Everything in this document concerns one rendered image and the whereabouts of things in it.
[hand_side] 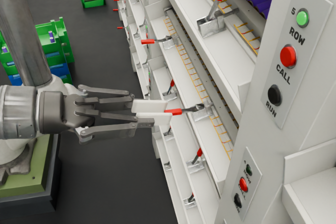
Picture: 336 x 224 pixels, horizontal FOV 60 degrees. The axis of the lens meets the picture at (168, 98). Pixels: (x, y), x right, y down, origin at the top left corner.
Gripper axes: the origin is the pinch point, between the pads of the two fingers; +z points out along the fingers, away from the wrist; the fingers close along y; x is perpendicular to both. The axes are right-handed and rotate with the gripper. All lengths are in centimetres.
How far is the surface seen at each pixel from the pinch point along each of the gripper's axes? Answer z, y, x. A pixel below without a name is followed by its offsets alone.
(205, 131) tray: 10.5, 4.4, -0.9
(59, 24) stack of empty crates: -19, -153, -67
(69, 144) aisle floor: -12, -62, -85
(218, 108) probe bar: 12.7, 1.9, 3.2
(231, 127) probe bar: 13.2, 7.2, 3.4
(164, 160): 25, -31, -59
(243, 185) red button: 5.1, 22.8, 9.8
